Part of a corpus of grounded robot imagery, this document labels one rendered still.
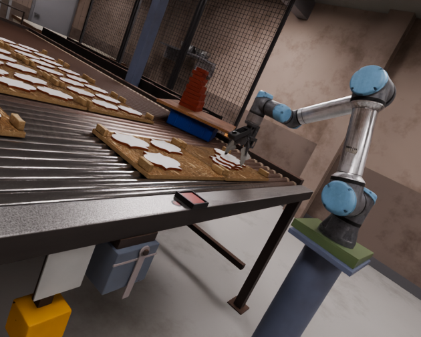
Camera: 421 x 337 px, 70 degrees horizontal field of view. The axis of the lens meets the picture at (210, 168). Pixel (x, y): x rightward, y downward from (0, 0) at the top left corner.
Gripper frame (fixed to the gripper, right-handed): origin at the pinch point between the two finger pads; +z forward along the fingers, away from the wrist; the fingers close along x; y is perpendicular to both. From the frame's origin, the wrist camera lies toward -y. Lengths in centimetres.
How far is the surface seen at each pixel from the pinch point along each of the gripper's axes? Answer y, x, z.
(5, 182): -100, -24, 5
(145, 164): -62, -15, 1
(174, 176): -51, -18, 3
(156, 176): -59, -19, 4
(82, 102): -56, 47, 2
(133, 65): 42, 180, -15
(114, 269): -79, -39, 18
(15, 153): -95, -9, 5
